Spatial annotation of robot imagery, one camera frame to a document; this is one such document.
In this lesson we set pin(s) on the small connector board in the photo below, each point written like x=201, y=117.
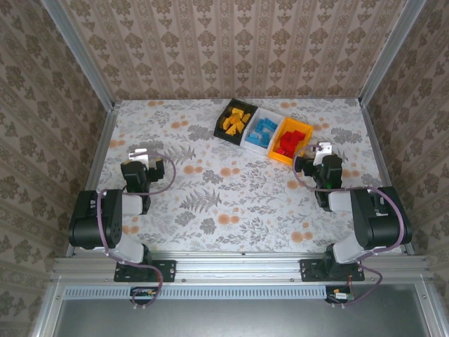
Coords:
x=144, y=293
x=342, y=296

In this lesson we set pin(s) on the floral patterned table cover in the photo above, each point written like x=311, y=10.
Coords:
x=245, y=228

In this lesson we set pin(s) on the white plastic bin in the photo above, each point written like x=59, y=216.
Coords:
x=253, y=148

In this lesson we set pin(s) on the grey metal panel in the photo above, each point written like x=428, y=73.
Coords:
x=228, y=319

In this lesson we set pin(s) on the black plastic bin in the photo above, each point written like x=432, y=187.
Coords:
x=226, y=137

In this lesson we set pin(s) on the aluminium frame post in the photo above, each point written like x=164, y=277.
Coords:
x=390, y=52
x=80, y=52

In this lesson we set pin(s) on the yellow plastic bin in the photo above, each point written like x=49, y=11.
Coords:
x=279, y=158

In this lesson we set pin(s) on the orange lego brick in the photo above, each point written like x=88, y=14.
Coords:
x=238, y=112
x=227, y=122
x=236, y=120
x=241, y=127
x=231, y=130
x=246, y=118

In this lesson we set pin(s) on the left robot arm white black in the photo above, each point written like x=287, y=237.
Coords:
x=94, y=219

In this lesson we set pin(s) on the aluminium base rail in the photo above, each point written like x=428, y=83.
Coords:
x=238, y=267

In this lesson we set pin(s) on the blue lego brick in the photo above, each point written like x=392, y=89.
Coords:
x=260, y=125
x=263, y=132
x=252, y=139
x=271, y=123
x=267, y=139

